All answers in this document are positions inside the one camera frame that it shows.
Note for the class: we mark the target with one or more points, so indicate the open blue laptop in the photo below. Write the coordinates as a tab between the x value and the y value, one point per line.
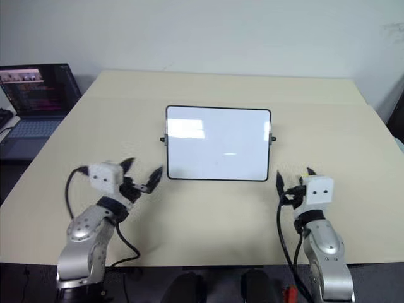
38	94

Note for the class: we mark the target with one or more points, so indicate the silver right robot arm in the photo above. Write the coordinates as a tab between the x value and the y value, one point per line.
328	246

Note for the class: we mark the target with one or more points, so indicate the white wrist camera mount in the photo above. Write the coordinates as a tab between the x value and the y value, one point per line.
105	176
318	192

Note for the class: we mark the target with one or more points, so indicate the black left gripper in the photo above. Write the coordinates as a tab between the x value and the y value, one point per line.
132	191

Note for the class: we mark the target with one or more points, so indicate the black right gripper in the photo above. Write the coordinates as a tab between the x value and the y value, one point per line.
296	195

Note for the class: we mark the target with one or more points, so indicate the dark side desk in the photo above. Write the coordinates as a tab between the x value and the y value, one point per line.
12	176

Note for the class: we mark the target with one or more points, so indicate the black framed tabletop whiteboard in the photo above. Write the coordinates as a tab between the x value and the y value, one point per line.
217	142

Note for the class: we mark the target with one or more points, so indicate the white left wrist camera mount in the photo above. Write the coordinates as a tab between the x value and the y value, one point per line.
105	176

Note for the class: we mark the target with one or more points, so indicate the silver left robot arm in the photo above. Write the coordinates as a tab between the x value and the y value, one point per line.
85	233

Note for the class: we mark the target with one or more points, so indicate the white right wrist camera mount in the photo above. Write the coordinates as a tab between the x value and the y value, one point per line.
318	192

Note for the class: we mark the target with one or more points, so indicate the small red object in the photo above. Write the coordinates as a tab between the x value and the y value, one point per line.
289	293

